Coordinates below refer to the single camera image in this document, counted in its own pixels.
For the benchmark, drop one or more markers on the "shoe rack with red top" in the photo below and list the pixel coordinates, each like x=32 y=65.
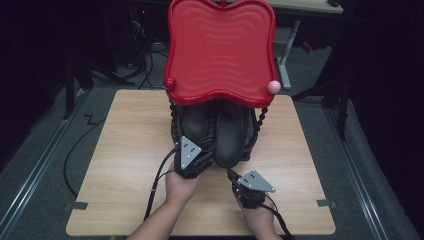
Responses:
x=220 y=50

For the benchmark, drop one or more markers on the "black stand legs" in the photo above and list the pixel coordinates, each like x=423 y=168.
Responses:
x=336 y=96
x=78 y=80

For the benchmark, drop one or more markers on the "metal floor rail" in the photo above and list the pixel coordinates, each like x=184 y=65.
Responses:
x=356 y=176
x=36 y=170

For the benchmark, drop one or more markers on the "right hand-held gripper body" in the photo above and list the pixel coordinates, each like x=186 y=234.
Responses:
x=255 y=183

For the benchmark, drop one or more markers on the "grey tape piece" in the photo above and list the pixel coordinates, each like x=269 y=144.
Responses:
x=326 y=202
x=76 y=205

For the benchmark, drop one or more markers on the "person's left hand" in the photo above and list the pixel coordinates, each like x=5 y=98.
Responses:
x=181 y=188

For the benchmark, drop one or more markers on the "desk with white legs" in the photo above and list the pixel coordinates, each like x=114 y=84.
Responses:
x=290 y=43

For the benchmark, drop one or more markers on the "person's right hand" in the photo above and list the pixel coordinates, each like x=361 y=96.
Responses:
x=258 y=216

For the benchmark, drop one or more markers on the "black leather shoe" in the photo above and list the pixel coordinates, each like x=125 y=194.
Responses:
x=229 y=136
x=195 y=121

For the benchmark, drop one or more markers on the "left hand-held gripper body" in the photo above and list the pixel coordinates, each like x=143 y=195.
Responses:
x=189 y=151

